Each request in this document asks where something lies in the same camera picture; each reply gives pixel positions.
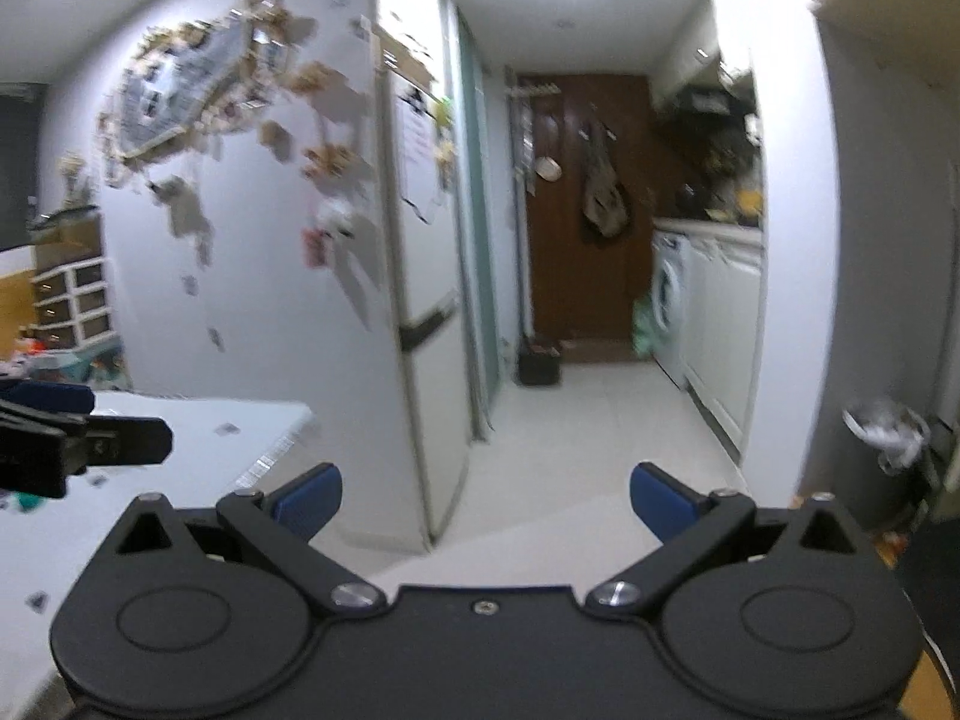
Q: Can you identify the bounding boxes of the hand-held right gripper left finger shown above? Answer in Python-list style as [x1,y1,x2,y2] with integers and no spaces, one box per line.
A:
[112,463,387,614]

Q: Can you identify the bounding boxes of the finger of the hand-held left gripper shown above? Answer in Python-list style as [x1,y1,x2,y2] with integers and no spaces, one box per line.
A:
[0,381,95,415]
[0,405,173,500]

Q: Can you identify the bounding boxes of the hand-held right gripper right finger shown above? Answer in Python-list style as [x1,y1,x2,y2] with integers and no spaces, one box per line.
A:
[585,463,860,610]

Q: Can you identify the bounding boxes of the table with silver foil cover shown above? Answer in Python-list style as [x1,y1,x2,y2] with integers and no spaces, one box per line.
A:
[0,390,314,720]

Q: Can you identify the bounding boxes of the white drawer unit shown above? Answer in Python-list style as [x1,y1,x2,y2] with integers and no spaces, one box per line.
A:
[30,255,113,350]

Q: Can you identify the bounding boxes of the glass fish tank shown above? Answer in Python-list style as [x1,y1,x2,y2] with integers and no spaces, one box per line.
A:
[30,202,102,271]

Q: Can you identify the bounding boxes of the green plastic bag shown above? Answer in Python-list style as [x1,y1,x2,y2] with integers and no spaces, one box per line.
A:
[631,296,657,361]

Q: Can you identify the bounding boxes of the small black bin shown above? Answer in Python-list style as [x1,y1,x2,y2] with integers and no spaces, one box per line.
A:
[517,341,562,387]

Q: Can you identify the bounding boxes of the white kitchen base cabinets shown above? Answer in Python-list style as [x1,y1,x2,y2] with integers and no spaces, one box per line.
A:
[682,229,766,458]

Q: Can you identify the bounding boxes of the white washing machine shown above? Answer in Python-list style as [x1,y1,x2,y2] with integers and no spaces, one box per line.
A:
[649,229,691,391]

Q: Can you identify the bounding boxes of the white refrigerator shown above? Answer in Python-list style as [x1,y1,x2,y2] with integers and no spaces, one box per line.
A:
[375,0,481,548]

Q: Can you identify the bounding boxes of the grey bin with white bag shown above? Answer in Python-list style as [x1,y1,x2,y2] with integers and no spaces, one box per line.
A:
[844,397,935,533]

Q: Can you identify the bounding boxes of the brown wooden door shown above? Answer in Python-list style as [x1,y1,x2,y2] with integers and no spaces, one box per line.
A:
[517,71,653,361]

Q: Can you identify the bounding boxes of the beige hanging bag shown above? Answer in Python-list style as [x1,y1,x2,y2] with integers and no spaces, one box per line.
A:
[581,120,631,245]

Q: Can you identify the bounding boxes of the frosted glass sliding door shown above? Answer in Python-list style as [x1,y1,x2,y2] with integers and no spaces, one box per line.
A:
[457,0,502,436]

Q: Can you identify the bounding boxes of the white paper sheets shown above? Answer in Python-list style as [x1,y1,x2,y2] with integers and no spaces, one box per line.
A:
[397,82,443,226]

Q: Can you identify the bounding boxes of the black range hood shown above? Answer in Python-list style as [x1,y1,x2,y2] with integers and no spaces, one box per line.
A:
[671,86,751,117]

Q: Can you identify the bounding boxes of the white upper kitchen cabinets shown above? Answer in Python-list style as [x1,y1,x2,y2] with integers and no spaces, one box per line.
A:
[652,0,755,102]

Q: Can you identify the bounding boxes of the white fluffy wall toy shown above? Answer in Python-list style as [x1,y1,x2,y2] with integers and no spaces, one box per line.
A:
[319,199,357,237]

